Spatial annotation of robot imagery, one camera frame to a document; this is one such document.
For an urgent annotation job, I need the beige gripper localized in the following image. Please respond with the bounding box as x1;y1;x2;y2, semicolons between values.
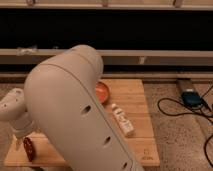
10;115;36;150

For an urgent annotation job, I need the dark red pepper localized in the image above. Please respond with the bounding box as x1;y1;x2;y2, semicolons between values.
23;137;35;161

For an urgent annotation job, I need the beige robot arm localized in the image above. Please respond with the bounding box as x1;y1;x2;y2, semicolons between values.
0;45;144;171

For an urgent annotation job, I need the white tube bottle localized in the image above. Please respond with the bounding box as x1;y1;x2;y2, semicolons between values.
111;103;134;137

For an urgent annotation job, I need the wooden board table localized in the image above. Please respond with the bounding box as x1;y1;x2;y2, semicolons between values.
4;79;160;167

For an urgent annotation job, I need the blue power adapter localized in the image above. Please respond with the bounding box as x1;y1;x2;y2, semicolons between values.
181;92;202;107

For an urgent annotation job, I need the black cable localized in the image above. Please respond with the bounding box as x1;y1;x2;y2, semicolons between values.
157;83;213;168

